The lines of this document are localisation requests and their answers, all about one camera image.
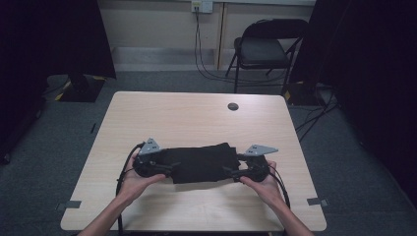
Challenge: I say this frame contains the person's left hand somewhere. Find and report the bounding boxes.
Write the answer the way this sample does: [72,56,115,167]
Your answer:
[119,153,167,205]

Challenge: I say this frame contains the grey wall trunking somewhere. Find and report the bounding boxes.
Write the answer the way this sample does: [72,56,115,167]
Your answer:
[111,46,238,72]

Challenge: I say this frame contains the black wall cable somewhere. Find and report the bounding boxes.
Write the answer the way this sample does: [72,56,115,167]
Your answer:
[193,5,289,86]

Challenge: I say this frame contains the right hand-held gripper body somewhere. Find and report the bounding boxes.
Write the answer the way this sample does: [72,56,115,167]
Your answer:
[244,144,279,183]

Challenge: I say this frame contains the black folding chair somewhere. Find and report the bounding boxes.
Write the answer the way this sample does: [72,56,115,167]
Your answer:
[225,18,310,96]

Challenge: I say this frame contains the person's right hand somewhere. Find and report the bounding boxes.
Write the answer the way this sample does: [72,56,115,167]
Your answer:
[239,160,287,207]

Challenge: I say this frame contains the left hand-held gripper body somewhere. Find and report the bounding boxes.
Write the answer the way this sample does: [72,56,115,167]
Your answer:
[132,137,165,178]

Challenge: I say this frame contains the white wall outlet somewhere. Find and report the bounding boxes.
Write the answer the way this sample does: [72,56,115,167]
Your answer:
[191,0,214,14]

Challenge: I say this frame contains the black stand base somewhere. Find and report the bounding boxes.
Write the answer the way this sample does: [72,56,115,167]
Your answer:
[283,81,326,106]
[54,73,108,103]

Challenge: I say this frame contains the black floor cables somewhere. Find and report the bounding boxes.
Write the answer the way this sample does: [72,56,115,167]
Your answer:
[294,88,340,143]

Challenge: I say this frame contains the grey tape strip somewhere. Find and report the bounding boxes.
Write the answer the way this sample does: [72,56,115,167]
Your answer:
[306,197,329,207]
[56,200,83,211]

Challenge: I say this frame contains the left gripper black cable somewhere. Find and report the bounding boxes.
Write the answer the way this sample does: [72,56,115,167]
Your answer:
[115,141,147,236]

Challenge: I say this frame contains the black pants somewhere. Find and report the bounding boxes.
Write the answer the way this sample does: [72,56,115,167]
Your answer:
[156,142,242,185]

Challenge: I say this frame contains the black curtain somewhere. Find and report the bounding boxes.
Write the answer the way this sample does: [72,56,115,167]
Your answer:
[0,0,118,161]
[289,0,417,210]

